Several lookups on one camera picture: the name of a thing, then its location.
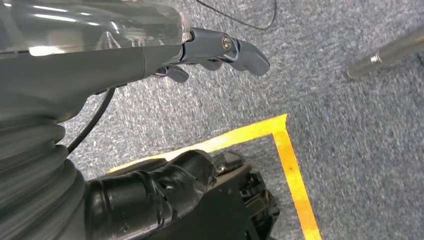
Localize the stainless steel workbench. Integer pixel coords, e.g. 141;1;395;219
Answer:
342;24;424;81

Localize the yellow floor tape marking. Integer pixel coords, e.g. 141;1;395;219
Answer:
107;113;323;240

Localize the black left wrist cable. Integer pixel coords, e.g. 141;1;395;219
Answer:
67;87;116;155

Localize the black floor cable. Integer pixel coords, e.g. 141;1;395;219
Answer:
195;0;278;31

